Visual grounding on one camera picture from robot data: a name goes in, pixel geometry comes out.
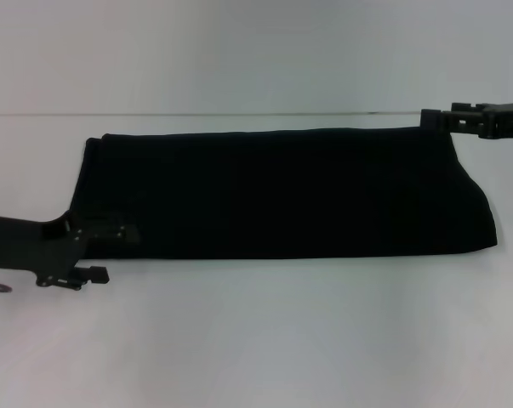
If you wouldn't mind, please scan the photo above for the black shirt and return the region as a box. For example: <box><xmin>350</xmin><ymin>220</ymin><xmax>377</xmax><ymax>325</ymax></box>
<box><xmin>71</xmin><ymin>125</ymin><xmax>499</xmax><ymax>260</ymax></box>

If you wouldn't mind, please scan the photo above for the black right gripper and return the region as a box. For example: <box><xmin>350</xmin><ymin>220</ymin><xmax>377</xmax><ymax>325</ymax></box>
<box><xmin>420</xmin><ymin>101</ymin><xmax>513</xmax><ymax>141</ymax></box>

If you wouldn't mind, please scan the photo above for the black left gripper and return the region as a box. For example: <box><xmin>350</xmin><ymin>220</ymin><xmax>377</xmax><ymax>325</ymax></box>
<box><xmin>0</xmin><ymin>213</ymin><xmax>144</xmax><ymax>292</ymax></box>

